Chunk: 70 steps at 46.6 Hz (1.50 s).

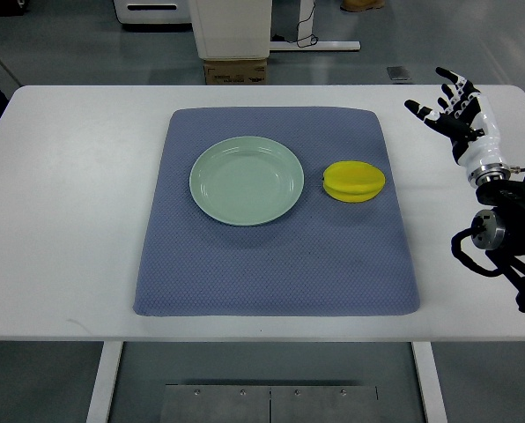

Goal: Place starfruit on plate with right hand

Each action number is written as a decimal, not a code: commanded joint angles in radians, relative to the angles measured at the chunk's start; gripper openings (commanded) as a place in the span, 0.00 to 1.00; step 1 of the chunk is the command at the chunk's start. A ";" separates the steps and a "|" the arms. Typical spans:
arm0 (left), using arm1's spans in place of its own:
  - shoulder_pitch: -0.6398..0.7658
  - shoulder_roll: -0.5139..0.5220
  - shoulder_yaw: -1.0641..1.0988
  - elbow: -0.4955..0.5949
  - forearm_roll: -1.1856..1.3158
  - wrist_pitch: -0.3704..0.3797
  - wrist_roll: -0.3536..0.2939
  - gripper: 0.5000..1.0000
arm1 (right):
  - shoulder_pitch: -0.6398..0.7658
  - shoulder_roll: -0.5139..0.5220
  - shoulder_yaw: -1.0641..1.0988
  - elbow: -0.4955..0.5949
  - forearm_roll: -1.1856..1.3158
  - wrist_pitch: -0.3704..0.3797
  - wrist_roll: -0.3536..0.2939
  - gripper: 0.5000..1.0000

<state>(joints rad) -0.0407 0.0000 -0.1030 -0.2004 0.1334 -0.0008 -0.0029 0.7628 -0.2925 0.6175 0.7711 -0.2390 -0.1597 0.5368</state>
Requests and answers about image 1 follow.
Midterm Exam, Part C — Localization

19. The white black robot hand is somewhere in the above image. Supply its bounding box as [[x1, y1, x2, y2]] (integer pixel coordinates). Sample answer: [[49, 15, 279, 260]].
[[404, 67, 511, 188]]

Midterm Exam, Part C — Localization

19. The yellow starfruit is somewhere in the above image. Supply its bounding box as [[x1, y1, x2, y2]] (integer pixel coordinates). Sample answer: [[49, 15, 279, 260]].
[[322, 160, 386, 203]]

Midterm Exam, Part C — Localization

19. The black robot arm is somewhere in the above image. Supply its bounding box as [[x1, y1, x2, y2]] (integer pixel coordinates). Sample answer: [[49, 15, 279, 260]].
[[451, 167, 525, 314]]

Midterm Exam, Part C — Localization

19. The grey floor plate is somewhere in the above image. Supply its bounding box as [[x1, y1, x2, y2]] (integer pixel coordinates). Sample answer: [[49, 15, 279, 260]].
[[387, 66, 411, 81]]

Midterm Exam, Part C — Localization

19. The pale green plate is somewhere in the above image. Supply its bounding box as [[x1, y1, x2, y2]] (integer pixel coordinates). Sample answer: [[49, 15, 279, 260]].
[[189, 136, 305, 226]]

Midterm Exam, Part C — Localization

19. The tan shoe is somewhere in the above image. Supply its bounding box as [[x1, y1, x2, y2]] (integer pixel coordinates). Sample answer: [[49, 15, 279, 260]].
[[340, 0, 385, 13]]

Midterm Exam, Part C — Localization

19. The blue textured mat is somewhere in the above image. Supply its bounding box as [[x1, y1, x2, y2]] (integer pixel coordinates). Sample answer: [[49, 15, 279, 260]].
[[134, 107, 420, 316]]

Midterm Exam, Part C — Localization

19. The cardboard box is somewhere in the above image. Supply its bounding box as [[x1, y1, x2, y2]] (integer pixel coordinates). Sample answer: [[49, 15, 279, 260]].
[[203, 59, 268, 85]]

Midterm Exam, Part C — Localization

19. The white cabinet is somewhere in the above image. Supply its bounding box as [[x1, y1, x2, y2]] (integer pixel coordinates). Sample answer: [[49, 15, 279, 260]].
[[189, 0, 272, 61]]

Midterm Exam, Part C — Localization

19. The right white table leg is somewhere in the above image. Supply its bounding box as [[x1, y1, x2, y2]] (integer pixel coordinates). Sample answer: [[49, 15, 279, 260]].
[[411, 342, 447, 423]]

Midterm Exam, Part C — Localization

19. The white table leg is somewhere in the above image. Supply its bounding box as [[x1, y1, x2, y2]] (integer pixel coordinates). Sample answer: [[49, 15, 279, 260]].
[[411, 342, 447, 423], [85, 341, 123, 423]]

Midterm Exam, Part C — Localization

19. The white appliance with slot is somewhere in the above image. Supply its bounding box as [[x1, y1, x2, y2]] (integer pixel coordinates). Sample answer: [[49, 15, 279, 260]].
[[113, 0, 191, 26]]

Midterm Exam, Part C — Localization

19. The left white table leg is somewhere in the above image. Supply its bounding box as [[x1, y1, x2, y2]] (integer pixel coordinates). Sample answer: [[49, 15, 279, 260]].
[[85, 341, 123, 423]]

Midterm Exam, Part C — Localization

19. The white desk foot rail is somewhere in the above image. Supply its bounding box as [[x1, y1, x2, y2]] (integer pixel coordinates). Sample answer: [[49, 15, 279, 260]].
[[270, 41, 361, 52]]

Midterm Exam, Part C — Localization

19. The black cable on floor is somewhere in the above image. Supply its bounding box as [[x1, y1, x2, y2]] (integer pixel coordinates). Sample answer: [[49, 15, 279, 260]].
[[271, 0, 320, 48]]

